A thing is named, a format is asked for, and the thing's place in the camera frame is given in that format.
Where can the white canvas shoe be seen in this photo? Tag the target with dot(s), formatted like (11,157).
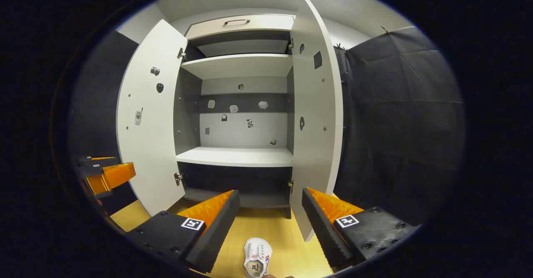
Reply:
(258,255)

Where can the white cabinet door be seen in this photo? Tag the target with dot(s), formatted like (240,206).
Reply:
(150,145)
(316,153)

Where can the black backdrop cloth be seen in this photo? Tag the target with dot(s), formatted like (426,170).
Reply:
(399,124)

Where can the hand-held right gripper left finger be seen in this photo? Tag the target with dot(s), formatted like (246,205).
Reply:
(216,232)

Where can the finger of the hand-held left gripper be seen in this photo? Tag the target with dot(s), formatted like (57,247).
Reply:
(95,161)
(89,172)

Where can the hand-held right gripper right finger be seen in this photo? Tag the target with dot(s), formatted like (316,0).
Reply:
(322,232)

